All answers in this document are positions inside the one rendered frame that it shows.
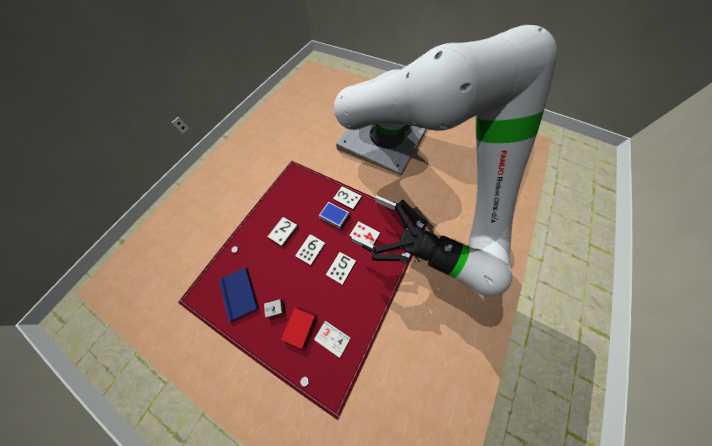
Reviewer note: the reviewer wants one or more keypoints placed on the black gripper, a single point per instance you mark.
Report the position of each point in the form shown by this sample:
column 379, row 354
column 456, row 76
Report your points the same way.
column 414, row 240

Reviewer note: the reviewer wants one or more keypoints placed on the blue notebook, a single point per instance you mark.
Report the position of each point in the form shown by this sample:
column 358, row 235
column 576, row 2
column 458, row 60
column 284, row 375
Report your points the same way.
column 238, row 294

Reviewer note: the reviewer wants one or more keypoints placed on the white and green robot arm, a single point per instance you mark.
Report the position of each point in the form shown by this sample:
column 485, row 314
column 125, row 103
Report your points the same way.
column 508, row 76

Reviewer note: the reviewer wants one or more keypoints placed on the blue-backed playing card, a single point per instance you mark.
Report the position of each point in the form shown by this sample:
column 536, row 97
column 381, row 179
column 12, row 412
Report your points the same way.
column 334, row 214

